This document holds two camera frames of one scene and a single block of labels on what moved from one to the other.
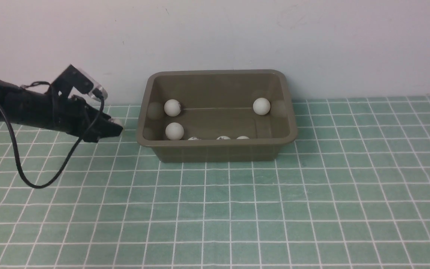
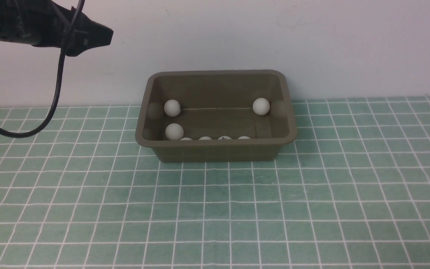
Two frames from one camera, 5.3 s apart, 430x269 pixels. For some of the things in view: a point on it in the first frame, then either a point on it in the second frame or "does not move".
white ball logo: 261,106 does not move
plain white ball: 174,131 does not move
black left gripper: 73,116 to 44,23
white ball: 172,107 does not move
